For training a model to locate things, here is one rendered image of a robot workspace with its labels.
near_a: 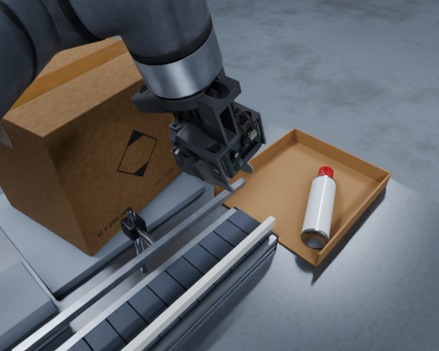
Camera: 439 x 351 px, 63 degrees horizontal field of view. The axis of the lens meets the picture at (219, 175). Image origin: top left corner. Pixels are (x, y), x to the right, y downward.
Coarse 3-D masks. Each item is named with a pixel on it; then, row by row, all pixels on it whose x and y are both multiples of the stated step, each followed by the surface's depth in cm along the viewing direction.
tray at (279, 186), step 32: (256, 160) 84; (288, 160) 88; (320, 160) 88; (352, 160) 84; (256, 192) 80; (288, 192) 80; (352, 192) 80; (288, 224) 73; (352, 224) 72; (320, 256) 63
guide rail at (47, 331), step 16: (224, 192) 61; (208, 208) 59; (192, 224) 57; (160, 240) 54; (144, 256) 52; (128, 272) 50; (96, 288) 48; (112, 288) 49; (80, 304) 46; (64, 320) 45; (32, 336) 43; (48, 336) 44
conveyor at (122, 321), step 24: (240, 216) 68; (216, 240) 64; (240, 240) 64; (264, 240) 64; (192, 264) 60; (216, 264) 60; (144, 288) 57; (168, 288) 57; (120, 312) 54; (144, 312) 54; (96, 336) 51; (120, 336) 52
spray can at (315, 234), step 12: (324, 168) 79; (312, 180) 78; (324, 180) 75; (312, 192) 74; (324, 192) 72; (312, 204) 71; (324, 204) 70; (312, 216) 68; (324, 216) 68; (312, 228) 65; (324, 228) 66; (312, 240) 68; (324, 240) 66
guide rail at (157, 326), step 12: (264, 228) 62; (252, 240) 60; (240, 252) 58; (228, 264) 57; (204, 276) 54; (216, 276) 55; (192, 288) 53; (204, 288) 54; (180, 300) 52; (192, 300) 53; (168, 312) 50; (180, 312) 52; (156, 324) 49; (168, 324) 51; (144, 336) 48; (132, 348) 47
